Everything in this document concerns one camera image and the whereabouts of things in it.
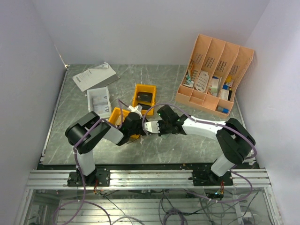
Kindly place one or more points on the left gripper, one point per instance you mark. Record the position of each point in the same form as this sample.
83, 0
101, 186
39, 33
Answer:
142, 133

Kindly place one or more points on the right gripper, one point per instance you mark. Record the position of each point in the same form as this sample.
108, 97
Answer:
160, 123

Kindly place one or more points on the yellow bin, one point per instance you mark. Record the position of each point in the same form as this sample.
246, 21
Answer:
115, 117
144, 88

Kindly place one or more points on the black cards stack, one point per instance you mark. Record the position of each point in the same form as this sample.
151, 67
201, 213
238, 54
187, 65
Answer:
144, 99

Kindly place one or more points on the white bin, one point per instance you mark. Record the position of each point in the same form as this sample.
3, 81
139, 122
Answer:
99, 92

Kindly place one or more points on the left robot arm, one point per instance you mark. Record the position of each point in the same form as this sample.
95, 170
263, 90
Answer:
85, 134

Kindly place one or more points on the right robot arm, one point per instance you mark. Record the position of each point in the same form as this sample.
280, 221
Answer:
235, 141

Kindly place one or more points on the silver VIP cards stack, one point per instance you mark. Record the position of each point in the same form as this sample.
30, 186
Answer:
100, 104

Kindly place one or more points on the white oval paint palette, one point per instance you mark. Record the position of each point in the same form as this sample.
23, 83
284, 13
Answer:
202, 81

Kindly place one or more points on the orange file organizer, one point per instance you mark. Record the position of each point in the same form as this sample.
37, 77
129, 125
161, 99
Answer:
221, 59

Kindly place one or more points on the grey white booklet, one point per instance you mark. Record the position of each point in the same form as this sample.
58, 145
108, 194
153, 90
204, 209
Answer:
95, 77

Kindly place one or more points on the red white box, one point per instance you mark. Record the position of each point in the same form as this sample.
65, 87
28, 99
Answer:
214, 85

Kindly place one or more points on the blue white box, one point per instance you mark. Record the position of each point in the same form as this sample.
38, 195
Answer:
226, 90

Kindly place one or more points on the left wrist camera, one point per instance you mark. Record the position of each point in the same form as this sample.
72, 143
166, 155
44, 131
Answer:
137, 109

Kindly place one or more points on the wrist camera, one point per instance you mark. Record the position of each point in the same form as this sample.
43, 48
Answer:
137, 109
151, 127

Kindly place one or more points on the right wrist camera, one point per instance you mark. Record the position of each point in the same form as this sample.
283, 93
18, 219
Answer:
151, 127

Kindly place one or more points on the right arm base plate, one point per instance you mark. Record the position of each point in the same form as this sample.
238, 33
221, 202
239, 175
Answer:
206, 178

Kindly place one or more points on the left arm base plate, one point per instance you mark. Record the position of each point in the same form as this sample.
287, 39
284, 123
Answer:
97, 177

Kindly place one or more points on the aluminium rail frame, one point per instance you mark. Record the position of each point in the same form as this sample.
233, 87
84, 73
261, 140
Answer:
146, 180

